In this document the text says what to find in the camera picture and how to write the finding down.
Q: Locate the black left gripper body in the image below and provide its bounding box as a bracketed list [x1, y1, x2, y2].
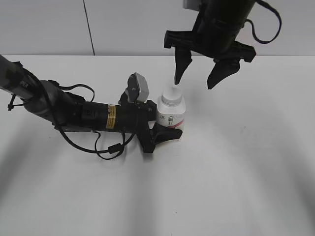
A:
[113, 102, 155, 153]

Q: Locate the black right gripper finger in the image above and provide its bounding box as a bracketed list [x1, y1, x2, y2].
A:
[207, 59, 240, 89]
[174, 47, 192, 85]

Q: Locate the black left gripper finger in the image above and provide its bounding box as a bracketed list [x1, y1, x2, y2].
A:
[146, 100, 157, 121]
[150, 123, 183, 146]

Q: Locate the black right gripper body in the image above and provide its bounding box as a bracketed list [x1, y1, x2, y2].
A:
[164, 9, 256, 62]

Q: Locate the white yili changqing bottle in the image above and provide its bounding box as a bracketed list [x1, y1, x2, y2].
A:
[157, 95, 186, 131]

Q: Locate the white bottle cap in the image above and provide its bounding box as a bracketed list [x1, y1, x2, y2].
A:
[161, 87, 182, 106]

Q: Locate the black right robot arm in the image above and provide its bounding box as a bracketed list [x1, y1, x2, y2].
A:
[164, 0, 256, 89]

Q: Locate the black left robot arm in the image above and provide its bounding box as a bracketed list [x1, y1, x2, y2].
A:
[0, 57, 182, 158]

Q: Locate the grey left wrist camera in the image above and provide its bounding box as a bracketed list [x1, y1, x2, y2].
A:
[119, 72, 149, 105]

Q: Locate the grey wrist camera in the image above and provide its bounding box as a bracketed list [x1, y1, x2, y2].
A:
[183, 0, 202, 11]
[119, 72, 149, 105]

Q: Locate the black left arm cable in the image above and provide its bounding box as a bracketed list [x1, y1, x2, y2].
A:
[7, 83, 137, 161]

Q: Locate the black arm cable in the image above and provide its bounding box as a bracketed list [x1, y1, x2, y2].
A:
[242, 0, 283, 44]
[7, 83, 137, 161]

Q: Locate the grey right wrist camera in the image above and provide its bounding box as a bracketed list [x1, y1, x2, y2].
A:
[183, 0, 202, 11]

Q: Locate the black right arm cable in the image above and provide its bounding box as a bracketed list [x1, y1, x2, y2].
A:
[242, 0, 283, 44]

